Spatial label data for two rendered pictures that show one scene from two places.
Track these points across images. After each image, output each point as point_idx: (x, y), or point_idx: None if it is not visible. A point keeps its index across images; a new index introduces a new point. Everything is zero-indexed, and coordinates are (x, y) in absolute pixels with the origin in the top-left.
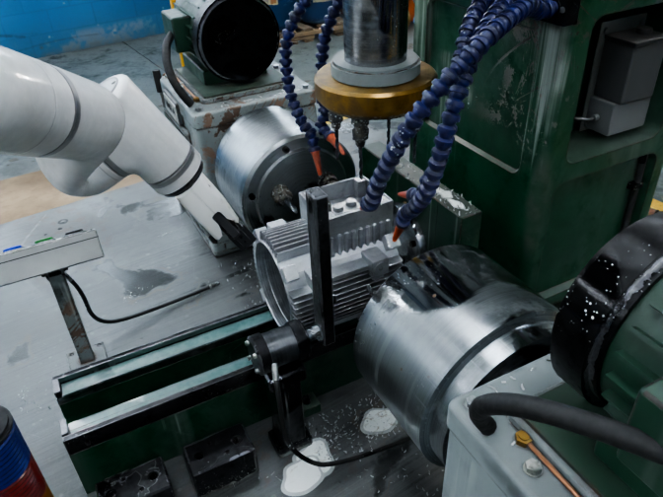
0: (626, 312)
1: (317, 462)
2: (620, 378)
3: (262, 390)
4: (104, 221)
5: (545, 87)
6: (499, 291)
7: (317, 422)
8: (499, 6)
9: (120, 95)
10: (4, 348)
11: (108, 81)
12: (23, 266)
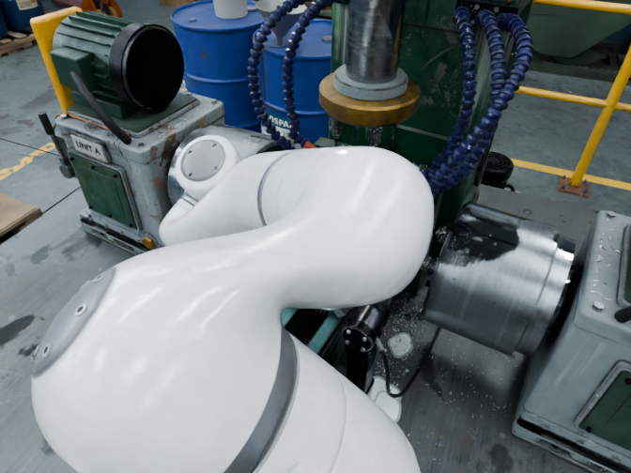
0: None
1: (400, 394)
2: None
3: (328, 362)
4: (22, 277)
5: (482, 75)
6: (530, 226)
7: None
8: (496, 23)
9: (236, 157)
10: (28, 443)
11: (201, 144)
12: None
